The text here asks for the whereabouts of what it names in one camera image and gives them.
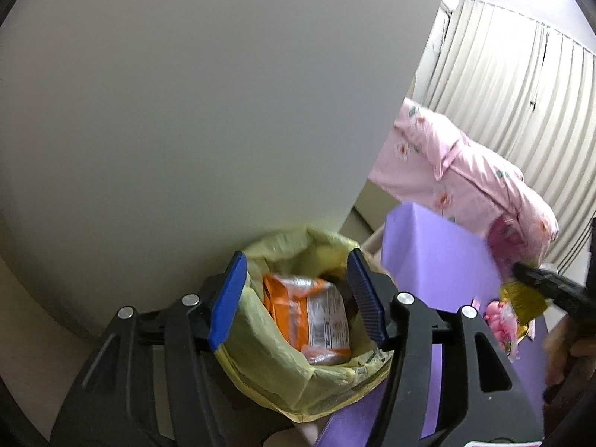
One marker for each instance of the white pleated curtain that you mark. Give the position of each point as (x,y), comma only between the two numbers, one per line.
(512,79)

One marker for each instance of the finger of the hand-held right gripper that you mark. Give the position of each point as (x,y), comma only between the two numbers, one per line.
(558,291)

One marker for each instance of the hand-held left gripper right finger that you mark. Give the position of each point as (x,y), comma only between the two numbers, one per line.
(368,298)

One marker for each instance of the orange snack packet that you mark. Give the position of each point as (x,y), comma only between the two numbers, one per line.
(298,307)

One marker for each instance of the yellow green snack packet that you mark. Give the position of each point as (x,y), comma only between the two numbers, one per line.
(521,307)

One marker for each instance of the person's right hand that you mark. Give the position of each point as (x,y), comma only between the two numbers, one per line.
(558,349)

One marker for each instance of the trash bin with yellow bag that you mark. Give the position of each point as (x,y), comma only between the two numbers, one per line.
(251,330)

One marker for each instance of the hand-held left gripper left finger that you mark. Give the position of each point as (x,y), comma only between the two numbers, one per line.
(228,302)

